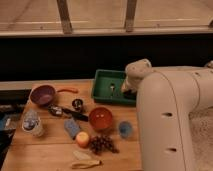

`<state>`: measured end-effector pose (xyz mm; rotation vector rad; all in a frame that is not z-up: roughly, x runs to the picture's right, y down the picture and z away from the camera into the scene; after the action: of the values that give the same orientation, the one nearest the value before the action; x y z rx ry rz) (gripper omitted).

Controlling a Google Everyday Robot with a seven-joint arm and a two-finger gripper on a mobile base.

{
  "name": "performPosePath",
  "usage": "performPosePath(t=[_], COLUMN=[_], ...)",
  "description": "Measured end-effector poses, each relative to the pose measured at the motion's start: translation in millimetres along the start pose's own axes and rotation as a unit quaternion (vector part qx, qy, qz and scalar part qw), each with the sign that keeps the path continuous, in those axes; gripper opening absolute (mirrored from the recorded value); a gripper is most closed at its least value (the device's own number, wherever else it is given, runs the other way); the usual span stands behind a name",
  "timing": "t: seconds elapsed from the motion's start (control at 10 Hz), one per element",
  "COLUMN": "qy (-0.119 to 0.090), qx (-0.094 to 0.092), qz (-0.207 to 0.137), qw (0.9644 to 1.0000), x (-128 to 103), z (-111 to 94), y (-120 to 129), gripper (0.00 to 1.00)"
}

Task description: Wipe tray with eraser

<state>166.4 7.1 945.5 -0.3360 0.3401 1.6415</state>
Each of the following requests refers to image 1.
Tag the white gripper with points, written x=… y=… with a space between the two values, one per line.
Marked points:
x=135 y=72

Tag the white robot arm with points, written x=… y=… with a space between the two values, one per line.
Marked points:
x=165 y=96

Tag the small object in tray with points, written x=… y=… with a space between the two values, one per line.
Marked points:
x=112 y=87

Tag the green plastic tray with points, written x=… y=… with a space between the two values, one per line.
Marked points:
x=101 y=92

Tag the orange red bowl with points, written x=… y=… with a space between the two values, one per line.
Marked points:
x=100 y=118

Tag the small blue cup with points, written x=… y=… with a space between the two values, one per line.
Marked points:
x=125 y=129

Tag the small metal cup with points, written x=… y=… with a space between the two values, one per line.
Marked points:
x=77 y=104

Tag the orange carrot toy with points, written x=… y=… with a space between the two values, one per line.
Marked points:
x=72 y=90

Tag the dark grape bunch toy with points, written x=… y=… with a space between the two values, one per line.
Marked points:
x=98 y=144

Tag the orange yellow fruit toy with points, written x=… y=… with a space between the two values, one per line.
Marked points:
x=83 y=139

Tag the purple bowl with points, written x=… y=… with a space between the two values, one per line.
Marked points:
x=43 y=95

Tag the yellow banana toy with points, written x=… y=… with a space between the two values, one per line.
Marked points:
x=84 y=164

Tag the black handled utensil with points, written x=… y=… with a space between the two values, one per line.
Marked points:
x=59 y=111

